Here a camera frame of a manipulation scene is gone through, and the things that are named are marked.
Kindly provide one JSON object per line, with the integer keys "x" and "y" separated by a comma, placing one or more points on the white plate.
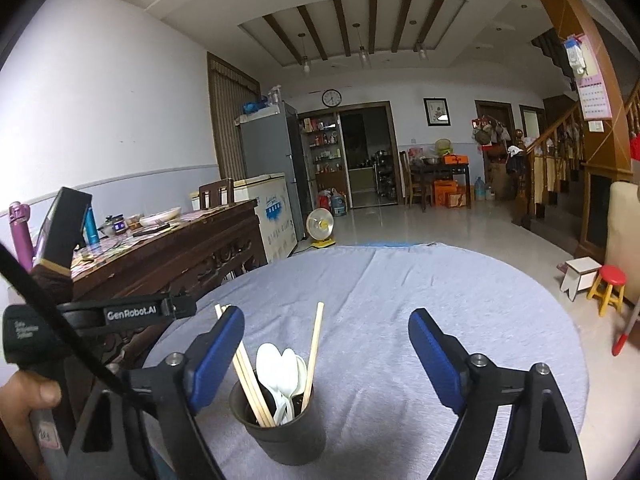
{"x": 160, "y": 216}

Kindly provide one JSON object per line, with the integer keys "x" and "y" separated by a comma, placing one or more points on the small jar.
{"x": 115, "y": 225}

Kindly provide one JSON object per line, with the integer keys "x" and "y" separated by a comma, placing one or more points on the round wall clock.
{"x": 331, "y": 97}

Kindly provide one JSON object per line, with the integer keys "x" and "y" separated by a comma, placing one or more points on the white plastic spoon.
{"x": 267, "y": 365}
{"x": 302, "y": 375}
{"x": 288, "y": 370}

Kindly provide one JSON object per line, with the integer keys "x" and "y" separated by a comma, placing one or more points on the grey tablecloth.
{"x": 375, "y": 300}

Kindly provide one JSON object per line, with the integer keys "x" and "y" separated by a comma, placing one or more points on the black box gold edge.
{"x": 62, "y": 230}

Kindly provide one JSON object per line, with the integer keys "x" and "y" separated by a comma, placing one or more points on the purple bottle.
{"x": 21, "y": 240}

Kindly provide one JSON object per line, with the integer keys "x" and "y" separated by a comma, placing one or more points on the wooden pillar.
{"x": 565, "y": 10}

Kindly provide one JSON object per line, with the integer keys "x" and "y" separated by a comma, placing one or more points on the small white stool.
{"x": 580, "y": 267}

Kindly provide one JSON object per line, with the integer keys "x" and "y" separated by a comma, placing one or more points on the carved dark wooden sideboard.
{"x": 165, "y": 260}

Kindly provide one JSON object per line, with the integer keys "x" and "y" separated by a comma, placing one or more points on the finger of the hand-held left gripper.
{"x": 183, "y": 305}

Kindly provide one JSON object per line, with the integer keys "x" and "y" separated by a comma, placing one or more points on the blue bag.
{"x": 255, "y": 108}

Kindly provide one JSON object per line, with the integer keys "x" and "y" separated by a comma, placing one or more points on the black remote control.
{"x": 150, "y": 232}

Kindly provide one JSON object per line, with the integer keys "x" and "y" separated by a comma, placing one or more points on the wooden stair railing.
{"x": 555, "y": 160}

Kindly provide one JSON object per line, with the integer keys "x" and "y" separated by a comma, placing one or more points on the grey refrigerator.
{"x": 265, "y": 150}

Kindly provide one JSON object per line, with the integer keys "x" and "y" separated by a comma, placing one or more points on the white chest freezer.
{"x": 272, "y": 210}

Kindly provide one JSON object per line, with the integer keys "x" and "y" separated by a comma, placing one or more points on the metal kitchen rack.
{"x": 386, "y": 175}

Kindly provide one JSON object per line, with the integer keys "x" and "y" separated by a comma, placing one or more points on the beige armchair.
{"x": 625, "y": 230}

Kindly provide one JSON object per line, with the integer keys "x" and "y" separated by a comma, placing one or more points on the black cup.
{"x": 285, "y": 440}

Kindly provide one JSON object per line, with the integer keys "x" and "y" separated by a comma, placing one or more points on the dark wooden side table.
{"x": 440, "y": 169}

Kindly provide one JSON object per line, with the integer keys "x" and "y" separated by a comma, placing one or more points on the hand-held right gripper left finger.
{"x": 220, "y": 360}

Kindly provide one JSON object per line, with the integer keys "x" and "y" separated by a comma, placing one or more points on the green basket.
{"x": 443, "y": 148}

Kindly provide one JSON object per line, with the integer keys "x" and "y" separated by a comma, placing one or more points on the person's left hand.
{"x": 22, "y": 400}

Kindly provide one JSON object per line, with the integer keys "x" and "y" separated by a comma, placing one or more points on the clear water jug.
{"x": 480, "y": 189}

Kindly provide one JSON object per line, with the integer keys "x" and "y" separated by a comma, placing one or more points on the blue bottle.
{"x": 91, "y": 227}

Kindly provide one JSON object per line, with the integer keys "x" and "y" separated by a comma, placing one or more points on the wooden chopstick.
{"x": 254, "y": 395}
{"x": 260, "y": 395}
{"x": 314, "y": 350}
{"x": 247, "y": 395}

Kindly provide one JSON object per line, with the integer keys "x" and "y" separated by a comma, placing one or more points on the flat orange box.
{"x": 456, "y": 159}

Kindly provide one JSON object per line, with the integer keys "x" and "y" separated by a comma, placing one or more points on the blue water jug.
{"x": 339, "y": 205}

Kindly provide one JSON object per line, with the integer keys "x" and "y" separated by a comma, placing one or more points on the wooden dining chair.
{"x": 412, "y": 185}

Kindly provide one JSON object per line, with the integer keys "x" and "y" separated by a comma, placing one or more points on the pendant ceiling lamp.
{"x": 306, "y": 65}
{"x": 363, "y": 55}
{"x": 423, "y": 52}

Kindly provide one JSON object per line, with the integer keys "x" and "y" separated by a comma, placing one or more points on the dark wooden chair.
{"x": 216, "y": 192}

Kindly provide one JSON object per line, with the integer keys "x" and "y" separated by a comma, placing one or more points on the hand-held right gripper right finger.
{"x": 435, "y": 355}

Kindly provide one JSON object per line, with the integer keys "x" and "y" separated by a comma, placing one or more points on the red round stool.
{"x": 612, "y": 275}

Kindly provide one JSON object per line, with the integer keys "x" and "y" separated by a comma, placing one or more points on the wall calendar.
{"x": 592, "y": 90}

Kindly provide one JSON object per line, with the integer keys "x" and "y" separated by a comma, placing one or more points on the framed wall picture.
{"x": 437, "y": 112}

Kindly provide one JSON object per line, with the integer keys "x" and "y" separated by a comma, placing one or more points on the orange cartons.
{"x": 450, "y": 194}

